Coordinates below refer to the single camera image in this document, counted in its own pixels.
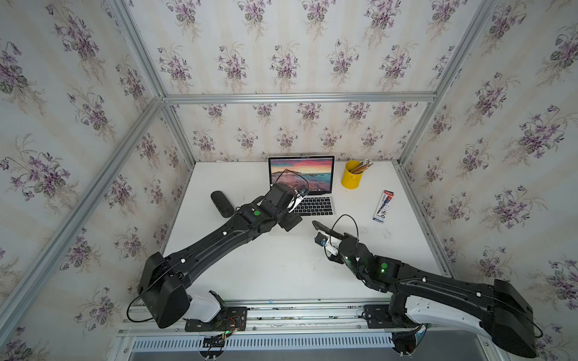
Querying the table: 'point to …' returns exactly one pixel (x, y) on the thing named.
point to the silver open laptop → (315, 173)
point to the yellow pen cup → (349, 180)
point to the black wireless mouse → (319, 226)
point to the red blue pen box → (382, 207)
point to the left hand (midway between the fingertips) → (289, 205)
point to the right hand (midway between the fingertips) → (334, 232)
